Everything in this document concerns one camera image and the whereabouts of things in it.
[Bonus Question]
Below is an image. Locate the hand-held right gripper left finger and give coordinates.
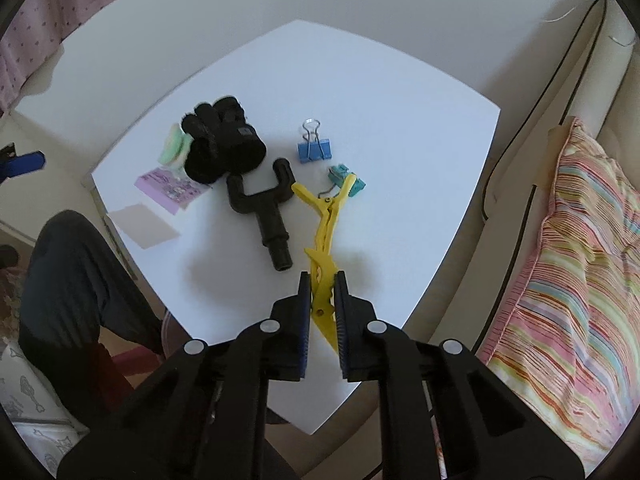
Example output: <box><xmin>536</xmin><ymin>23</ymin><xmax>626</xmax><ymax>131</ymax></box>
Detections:
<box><xmin>56</xmin><ymin>271</ymin><xmax>311</xmax><ymax>480</ymax></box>

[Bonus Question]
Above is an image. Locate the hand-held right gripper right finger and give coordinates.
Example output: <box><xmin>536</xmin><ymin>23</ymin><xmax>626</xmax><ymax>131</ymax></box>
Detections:
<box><xmin>334</xmin><ymin>270</ymin><xmax>586</xmax><ymax>480</ymax></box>

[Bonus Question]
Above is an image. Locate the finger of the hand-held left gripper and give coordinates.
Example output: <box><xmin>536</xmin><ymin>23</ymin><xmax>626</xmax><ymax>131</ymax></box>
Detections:
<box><xmin>0</xmin><ymin>144</ymin><xmax>47</xmax><ymax>183</ymax></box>

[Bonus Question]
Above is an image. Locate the yellow plastic hair clip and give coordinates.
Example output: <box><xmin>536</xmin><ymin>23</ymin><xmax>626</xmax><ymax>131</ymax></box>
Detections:
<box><xmin>291</xmin><ymin>174</ymin><xmax>361</xmax><ymax>361</ymax></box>

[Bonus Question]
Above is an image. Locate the person's leg in dark pants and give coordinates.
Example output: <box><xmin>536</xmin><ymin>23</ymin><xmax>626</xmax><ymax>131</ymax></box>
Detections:
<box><xmin>17</xmin><ymin>210</ymin><xmax>166</xmax><ymax>431</ymax></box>

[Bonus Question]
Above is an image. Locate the black forked plastic tube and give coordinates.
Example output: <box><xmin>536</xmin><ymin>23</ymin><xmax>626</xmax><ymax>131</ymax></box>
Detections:
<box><xmin>226</xmin><ymin>158</ymin><xmax>297</xmax><ymax>273</ymax></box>

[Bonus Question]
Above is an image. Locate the white paper card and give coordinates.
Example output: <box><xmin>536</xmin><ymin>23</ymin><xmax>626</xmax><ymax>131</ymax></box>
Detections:
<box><xmin>106</xmin><ymin>203</ymin><xmax>181</xmax><ymax>250</ymax></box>

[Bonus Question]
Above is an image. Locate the purple printed card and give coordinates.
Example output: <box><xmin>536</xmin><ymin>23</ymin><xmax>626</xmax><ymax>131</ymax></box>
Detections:
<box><xmin>134</xmin><ymin>166</ymin><xmax>211</xmax><ymax>216</ymax></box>

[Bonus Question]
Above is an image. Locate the pink dotted curtain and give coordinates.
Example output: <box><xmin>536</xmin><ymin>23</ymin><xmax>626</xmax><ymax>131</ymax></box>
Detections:
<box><xmin>0</xmin><ymin>0</ymin><xmax>241</xmax><ymax>116</ymax></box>

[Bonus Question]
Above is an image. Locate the green and white sponge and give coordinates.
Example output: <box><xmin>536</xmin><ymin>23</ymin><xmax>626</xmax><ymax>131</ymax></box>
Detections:
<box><xmin>158</xmin><ymin>124</ymin><xmax>193</xmax><ymax>167</ymax></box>

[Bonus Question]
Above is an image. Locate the teal binder clip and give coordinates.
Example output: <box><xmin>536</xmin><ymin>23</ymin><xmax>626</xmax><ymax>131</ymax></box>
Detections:
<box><xmin>327</xmin><ymin>162</ymin><xmax>368</xmax><ymax>197</ymax></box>

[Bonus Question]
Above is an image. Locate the blue binder clip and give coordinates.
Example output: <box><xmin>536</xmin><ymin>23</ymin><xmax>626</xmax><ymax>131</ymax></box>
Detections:
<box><xmin>297</xmin><ymin>118</ymin><xmax>333</xmax><ymax>165</ymax></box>

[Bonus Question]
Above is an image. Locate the black knit glove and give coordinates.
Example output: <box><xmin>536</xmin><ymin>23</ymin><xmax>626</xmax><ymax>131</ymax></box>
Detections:
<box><xmin>180</xmin><ymin>95</ymin><xmax>267</xmax><ymax>185</ymax></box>

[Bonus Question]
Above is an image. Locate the white patterned cushion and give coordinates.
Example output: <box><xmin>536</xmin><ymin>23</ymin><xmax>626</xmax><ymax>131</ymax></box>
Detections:
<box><xmin>0</xmin><ymin>340</ymin><xmax>91</xmax><ymax>476</ymax></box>

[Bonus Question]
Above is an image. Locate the striped pastel pillow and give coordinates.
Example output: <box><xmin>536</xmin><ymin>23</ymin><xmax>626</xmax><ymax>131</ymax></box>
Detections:
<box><xmin>472</xmin><ymin>116</ymin><xmax>640</xmax><ymax>461</ymax></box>

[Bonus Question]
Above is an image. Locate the beige sofa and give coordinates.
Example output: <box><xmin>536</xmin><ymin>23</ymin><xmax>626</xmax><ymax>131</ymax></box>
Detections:
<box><xmin>430</xmin><ymin>0</ymin><xmax>640</xmax><ymax>480</ymax></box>

